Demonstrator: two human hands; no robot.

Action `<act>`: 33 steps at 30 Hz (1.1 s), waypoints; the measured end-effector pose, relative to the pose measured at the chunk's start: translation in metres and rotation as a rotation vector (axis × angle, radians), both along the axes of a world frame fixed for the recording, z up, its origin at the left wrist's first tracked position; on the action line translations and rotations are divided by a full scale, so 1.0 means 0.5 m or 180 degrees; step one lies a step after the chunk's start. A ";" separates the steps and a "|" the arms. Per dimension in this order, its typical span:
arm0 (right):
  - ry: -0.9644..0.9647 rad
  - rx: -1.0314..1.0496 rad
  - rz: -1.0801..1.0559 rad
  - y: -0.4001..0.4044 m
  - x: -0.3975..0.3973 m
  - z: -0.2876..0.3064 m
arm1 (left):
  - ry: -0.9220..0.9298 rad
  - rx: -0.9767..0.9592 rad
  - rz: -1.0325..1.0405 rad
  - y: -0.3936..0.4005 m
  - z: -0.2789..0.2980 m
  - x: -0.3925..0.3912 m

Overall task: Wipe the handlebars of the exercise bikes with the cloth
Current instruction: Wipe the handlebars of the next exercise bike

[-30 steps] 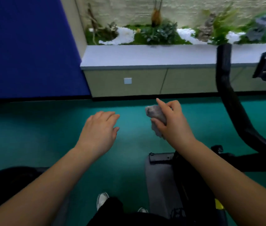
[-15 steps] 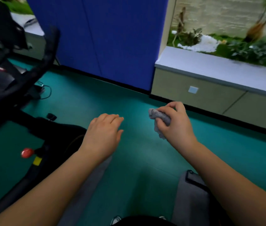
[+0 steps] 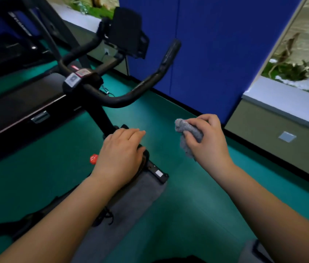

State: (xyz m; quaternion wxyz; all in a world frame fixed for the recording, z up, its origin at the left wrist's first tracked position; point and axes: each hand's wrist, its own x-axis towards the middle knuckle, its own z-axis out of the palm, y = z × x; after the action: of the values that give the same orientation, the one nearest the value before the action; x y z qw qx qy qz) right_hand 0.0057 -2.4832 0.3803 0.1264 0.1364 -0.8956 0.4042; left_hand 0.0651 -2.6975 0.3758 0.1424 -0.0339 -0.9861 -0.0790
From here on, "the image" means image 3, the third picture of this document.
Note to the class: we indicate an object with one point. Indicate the person's right hand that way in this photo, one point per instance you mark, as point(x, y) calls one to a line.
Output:
point(212, 150)

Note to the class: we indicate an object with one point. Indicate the person's left hand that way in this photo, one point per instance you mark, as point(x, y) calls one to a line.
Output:
point(119, 158)

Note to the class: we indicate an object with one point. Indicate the grey cleaning cloth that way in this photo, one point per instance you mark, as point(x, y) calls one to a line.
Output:
point(183, 127)

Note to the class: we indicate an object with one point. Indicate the person's right forearm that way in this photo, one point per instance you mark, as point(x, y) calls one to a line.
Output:
point(275, 221)

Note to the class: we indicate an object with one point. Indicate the person's left forearm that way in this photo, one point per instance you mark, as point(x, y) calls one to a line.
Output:
point(61, 227)

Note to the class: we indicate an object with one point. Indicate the person's dark trousers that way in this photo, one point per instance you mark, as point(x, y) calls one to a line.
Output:
point(179, 260)

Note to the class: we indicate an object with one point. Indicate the green moss bed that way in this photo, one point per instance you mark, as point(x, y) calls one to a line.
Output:
point(97, 12)
point(266, 73)

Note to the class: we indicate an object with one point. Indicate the blue padded column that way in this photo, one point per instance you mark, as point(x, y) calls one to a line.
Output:
point(212, 52)

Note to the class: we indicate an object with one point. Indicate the black treadmill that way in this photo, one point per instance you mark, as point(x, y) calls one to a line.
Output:
point(20, 101)

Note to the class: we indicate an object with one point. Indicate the low green leafy plant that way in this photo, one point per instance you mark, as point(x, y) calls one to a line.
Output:
point(294, 71)

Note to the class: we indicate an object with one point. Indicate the dry brown branch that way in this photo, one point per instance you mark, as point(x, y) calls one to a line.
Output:
point(287, 52)

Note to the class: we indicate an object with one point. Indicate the black tablet holder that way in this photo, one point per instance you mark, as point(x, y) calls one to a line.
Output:
point(127, 30)

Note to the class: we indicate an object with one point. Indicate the white wall outlet plate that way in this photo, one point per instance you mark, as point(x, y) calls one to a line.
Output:
point(287, 136)

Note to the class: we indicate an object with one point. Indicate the white wall socket with plug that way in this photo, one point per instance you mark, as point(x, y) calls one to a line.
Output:
point(106, 51)

